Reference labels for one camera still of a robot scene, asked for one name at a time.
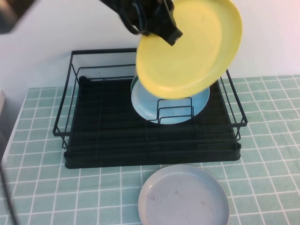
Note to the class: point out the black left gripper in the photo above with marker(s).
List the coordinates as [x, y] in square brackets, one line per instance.
[154, 14]

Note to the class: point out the yellow plate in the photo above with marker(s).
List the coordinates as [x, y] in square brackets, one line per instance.
[194, 51]

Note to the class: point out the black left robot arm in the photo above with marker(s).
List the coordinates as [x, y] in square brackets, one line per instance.
[112, 4]

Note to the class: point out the light blue plate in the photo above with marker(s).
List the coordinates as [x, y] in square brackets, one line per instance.
[145, 105]

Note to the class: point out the grey plate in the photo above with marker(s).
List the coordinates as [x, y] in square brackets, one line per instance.
[182, 201]

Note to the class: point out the black plastic drip tray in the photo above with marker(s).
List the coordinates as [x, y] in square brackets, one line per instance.
[105, 161]

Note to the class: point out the green checked tablecloth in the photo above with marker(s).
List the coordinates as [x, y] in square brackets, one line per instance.
[262, 168]

